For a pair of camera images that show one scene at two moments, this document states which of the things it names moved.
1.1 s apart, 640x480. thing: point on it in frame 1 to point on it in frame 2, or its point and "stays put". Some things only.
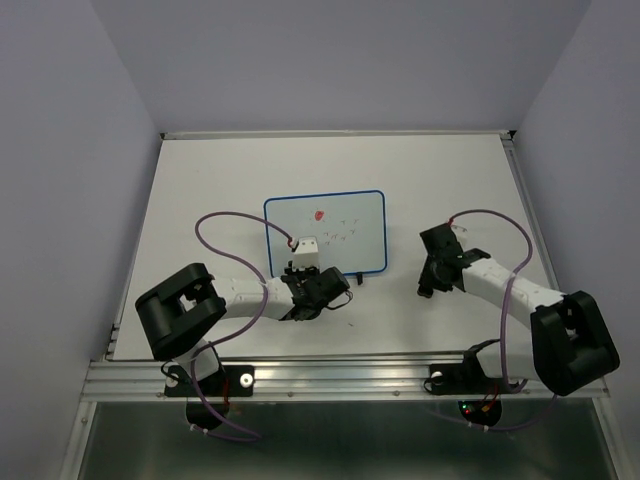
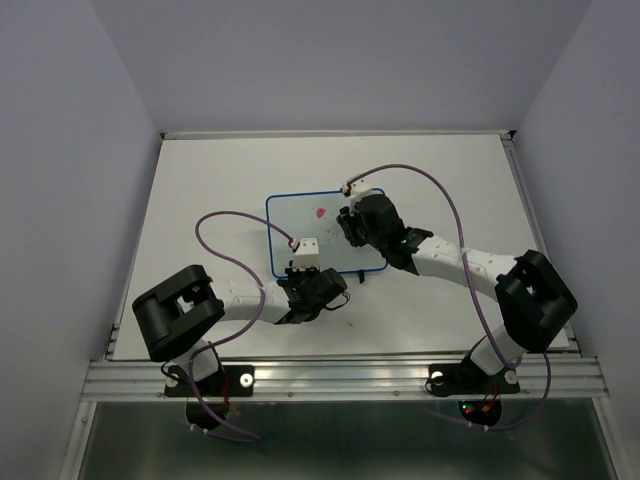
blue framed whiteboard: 350,228 stays put
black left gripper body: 300,275 stays put
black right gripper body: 431,263 to 355,230
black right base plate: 461,379 stays put
